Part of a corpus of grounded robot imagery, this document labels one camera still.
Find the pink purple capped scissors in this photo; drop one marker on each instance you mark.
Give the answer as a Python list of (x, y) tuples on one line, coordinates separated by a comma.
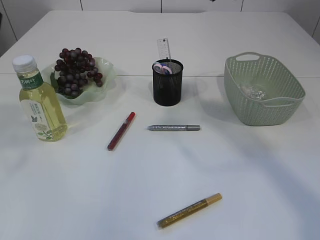
[(161, 68)]

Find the green plastic woven basket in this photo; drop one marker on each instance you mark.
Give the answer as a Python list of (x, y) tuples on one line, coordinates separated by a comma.
[(284, 92)]

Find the clear plastic ruler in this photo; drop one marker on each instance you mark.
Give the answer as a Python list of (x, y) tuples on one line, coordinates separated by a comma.
[(164, 50)]

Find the green wavy glass plate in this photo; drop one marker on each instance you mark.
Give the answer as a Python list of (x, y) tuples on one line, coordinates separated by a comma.
[(92, 93)]

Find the black mesh pen holder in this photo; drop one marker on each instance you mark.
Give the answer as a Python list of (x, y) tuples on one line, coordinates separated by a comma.
[(167, 82)]

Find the purple grape bunch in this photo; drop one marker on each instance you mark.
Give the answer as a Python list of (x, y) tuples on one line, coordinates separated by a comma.
[(75, 70)]

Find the clear plastic sheet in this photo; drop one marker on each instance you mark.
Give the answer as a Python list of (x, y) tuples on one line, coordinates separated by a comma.
[(254, 91)]

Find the gold glitter marker pen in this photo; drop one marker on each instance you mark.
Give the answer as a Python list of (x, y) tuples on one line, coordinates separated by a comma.
[(188, 211)]

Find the yellow tea bottle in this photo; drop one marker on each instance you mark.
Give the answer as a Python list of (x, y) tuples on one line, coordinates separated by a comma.
[(39, 101)]

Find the silver glitter marker pen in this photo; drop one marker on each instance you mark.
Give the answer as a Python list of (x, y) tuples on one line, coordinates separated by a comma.
[(174, 128)]

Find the red marker pen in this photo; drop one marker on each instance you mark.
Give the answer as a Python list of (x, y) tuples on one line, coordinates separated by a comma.
[(120, 132)]

